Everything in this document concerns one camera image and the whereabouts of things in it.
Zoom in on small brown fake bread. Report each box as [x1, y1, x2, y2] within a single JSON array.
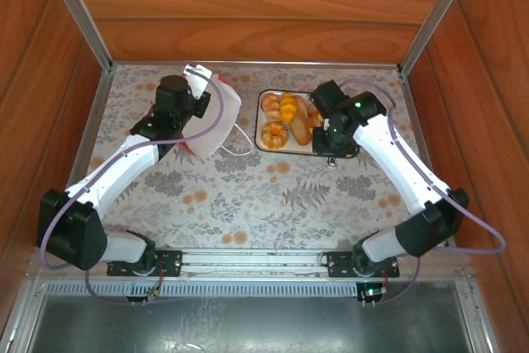
[[306, 103, 326, 131]]

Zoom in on long oval fake bread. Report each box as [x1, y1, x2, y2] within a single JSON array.
[[288, 95, 314, 147]]

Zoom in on red and white paper bag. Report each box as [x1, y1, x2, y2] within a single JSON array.
[[179, 73, 254, 160]]

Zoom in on yellow fake croissant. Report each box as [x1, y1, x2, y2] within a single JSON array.
[[279, 92, 298, 125]]

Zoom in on round striped fake bun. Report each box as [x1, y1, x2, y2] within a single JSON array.
[[261, 93, 281, 122]]

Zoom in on strawberry print tray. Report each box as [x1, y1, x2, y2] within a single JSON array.
[[255, 88, 360, 160]]

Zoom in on floral tablecloth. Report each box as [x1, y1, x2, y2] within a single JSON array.
[[49, 64, 455, 251]]

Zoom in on right small circuit board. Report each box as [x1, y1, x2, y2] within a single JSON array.
[[357, 282, 389, 308]]

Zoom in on small circuit board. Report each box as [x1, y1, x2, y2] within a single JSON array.
[[123, 282, 164, 308], [357, 282, 389, 308]]

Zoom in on left small circuit board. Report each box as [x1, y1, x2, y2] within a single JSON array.
[[123, 282, 164, 308]]

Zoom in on shiny metal sheet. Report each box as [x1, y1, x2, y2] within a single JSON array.
[[24, 293, 476, 353]]

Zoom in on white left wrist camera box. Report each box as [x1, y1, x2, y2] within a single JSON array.
[[183, 63, 214, 98]]

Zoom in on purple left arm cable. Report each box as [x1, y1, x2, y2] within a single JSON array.
[[39, 71, 226, 308]]

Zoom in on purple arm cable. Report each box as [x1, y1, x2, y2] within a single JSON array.
[[39, 71, 226, 308], [338, 78, 506, 308]]

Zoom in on aluminium right side rail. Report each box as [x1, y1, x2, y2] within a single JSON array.
[[397, 69, 455, 249]]

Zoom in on aluminium left side rail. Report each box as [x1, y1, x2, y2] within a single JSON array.
[[47, 68, 113, 246]]

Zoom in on aluminium back frame rail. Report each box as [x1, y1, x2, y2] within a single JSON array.
[[110, 60, 404, 69]]

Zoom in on aluminium left frame post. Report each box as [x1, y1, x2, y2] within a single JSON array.
[[39, 0, 115, 75]]

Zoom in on aluminium frame post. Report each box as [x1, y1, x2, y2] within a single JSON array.
[[39, 0, 115, 75], [396, 0, 480, 77]]

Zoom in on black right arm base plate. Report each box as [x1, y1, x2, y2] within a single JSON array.
[[325, 248, 401, 279]]

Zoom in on aluminium right frame post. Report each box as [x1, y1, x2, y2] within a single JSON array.
[[396, 0, 480, 77]]

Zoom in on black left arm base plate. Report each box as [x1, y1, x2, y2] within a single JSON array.
[[106, 248, 183, 278]]

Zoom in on aluminium mounting rail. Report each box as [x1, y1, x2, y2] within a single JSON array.
[[25, 245, 473, 286]]

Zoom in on grey slotted cable duct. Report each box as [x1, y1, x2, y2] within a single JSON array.
[[43, 279, 460, 299]]

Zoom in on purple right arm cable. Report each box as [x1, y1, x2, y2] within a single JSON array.
[[338, 78, 506, 308]]

